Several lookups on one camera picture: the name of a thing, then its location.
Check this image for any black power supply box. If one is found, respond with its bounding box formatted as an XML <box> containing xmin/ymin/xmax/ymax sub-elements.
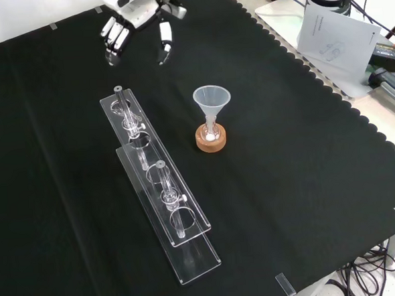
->
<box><xmin>369</xmin><ymin>41</ymin><xmax>395</xmax><ymax>75</ymax></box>

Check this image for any clear acrylic funnel stand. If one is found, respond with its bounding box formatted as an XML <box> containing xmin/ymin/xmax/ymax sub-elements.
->
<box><xmin>98</xmin><ymin>80</ymin><xmax>223</xmax><ymax>291</ymax></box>

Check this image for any clear plastic funnel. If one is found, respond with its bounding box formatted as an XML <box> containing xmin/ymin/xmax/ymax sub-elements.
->
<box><xmin>191</xmin><ymin>83</ymin><xmax>234</xmax><ymax>139</ymax></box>

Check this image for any cork ring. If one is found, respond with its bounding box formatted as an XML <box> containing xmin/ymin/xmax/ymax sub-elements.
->
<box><xmin>194</xmin><ymin>121</ymin><xmax>228</xmax><ymax>153</ymax></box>

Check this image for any white printed paper booklet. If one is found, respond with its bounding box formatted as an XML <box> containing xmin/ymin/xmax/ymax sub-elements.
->
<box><xmin>294</xmin><ymin>0</ymin><xmax>386</xmax><ymax>90</ymax></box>

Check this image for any glass round-bottom flask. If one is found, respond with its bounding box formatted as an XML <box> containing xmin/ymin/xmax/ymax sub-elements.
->
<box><xmin>200</xmin><ymin>118</ymin><xmax>222</xmax><ymax>142</ymax></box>

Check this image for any black bench cloth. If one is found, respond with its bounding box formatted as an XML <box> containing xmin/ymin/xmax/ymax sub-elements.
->
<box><xmin>0</xmin><ymin>0</ymin><xmax>395</xmax><ymax>296</ymax></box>

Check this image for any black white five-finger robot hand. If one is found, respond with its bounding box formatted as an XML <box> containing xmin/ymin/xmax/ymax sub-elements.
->
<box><xmin>97</xmin><ymin>0</ymin><xmax>175</xmax><ymax>69</ymax></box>

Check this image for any black floor cable bundle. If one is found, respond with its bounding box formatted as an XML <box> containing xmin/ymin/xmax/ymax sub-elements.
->
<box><xmin>335</xmin><ymin>238</ymin><xmax>395</xmax><ymax>296</ymax></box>

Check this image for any grey handled tool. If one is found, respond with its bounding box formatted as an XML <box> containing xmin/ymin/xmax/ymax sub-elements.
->
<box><xmin>368</xmin><ymin>68</ymin><xmax>395</xmax><ymax>112</ymax></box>

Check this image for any black arm base cable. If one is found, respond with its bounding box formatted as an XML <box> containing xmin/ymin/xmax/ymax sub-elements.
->
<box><xmin>334</xmin><ymin>0</ymin><xmax>395</xmax><ymax>48</ymax></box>

